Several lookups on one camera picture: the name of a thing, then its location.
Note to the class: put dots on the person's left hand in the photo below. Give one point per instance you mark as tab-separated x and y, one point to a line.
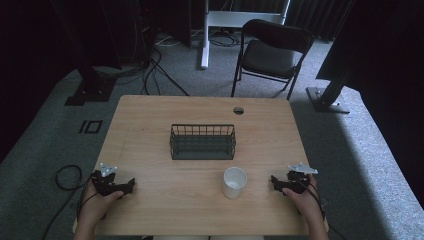
96	202

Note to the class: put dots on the black folding chair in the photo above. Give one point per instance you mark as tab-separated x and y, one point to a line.
271	56

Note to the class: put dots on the white desk frame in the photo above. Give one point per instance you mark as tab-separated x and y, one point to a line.
230	26

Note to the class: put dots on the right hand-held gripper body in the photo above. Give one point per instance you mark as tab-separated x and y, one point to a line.
296	180

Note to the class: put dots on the white cup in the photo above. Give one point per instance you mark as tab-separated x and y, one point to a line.
234	182

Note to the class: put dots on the black metal stand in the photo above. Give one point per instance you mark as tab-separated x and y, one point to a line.
331	93
91	85

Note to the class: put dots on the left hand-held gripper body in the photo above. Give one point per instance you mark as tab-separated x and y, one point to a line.
106	181

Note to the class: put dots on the person's right hand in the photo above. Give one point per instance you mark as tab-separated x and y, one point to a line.
304	199

